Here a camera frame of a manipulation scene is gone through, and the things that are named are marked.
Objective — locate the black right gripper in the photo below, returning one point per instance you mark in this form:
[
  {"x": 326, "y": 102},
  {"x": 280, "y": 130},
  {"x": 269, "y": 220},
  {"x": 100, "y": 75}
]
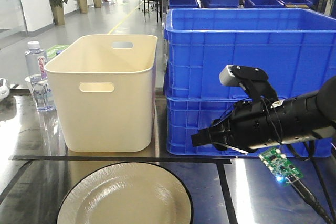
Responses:
[{"x": 248, "y": 127}]

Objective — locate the beige plate with black rim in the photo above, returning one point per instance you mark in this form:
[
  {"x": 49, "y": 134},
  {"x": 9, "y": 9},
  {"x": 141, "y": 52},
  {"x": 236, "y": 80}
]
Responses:
[{"x": 128, "y": 192}]

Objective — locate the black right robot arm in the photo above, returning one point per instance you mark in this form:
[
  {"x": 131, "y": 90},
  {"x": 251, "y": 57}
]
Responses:
[{"x": 307, "y": 117}]

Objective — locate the lower blue crate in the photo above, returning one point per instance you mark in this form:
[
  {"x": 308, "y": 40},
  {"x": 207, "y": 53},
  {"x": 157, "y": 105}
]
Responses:
[{"x": 187, "y": 117}]

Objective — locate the green circuit board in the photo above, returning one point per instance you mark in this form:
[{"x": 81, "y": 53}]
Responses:
[{"x": 280, "y": 166}]

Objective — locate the large blue crate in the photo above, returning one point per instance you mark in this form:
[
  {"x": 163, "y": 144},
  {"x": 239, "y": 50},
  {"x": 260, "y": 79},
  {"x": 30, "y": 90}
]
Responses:
[{"x": 294, "y": 47}]

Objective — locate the cream plastic basket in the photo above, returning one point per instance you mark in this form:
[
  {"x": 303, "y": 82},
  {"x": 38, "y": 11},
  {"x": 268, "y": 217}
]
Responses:
[{"x": 104, "y": 91}]

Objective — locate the clear water bottle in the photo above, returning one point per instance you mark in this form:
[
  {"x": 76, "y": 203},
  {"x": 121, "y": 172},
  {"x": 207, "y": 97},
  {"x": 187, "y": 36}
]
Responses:
[{"x": 36, "y": 59}]

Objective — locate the potted green plant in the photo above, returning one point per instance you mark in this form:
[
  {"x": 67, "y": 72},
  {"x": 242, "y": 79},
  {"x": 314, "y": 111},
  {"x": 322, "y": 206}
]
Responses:
[{"x": 57, "y": 8}]

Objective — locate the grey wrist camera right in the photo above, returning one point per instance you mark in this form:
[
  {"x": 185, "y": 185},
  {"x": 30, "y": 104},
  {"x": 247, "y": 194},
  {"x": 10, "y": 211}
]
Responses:
[{"x": 252, "y": 80}]

